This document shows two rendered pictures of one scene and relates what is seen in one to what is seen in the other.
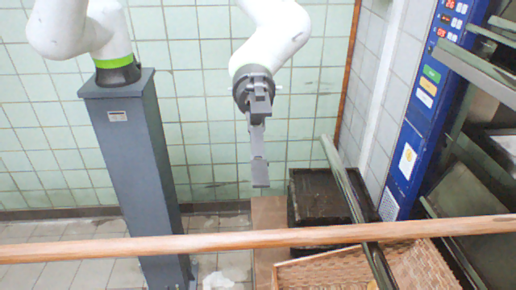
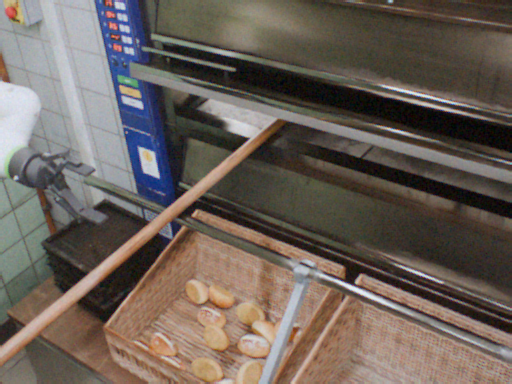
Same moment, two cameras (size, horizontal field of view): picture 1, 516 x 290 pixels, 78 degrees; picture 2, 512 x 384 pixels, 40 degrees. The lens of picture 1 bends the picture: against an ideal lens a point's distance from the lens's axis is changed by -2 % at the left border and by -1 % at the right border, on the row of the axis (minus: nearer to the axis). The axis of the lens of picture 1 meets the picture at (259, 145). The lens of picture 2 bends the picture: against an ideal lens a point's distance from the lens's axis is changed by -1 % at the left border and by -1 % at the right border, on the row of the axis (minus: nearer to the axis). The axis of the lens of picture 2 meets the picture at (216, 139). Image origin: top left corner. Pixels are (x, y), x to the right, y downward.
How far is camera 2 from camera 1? 1.19 m
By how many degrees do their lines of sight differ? 36
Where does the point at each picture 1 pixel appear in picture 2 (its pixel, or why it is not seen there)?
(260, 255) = (75, 347)
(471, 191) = (208, 155)
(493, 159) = (207, 124)
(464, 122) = (174, 108)
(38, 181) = not seen: outside the picture
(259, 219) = not seen: hidden behind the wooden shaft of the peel
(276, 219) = not seen: hidden behind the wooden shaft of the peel
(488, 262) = (246, 194)
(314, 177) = (72, 234)
